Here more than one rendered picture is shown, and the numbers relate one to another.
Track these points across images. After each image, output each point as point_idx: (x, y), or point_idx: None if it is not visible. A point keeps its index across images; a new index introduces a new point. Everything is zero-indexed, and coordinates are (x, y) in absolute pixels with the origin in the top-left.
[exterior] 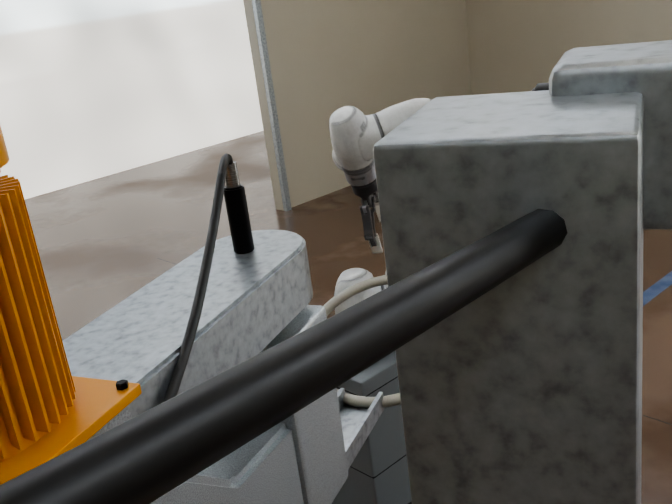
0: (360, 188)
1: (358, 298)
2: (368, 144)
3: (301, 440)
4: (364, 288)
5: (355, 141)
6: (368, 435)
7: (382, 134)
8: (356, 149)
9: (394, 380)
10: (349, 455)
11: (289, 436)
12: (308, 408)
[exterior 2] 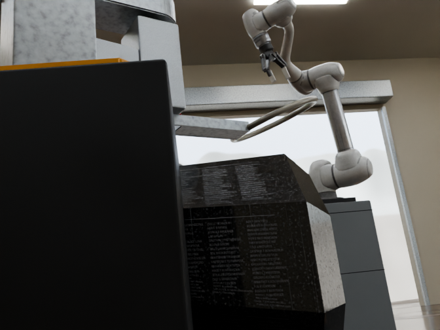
0: (260, 47)
1: (317, 170)
2: (256, 19)
3: (142, 55)
4: (282, 119)
5: (250, 19)
6: (227, 128)
7: (262, 14)
8: (251, 23)
9: (334, 214)
10: (203, 121)
11: (135, 50)
12: (152, 48)
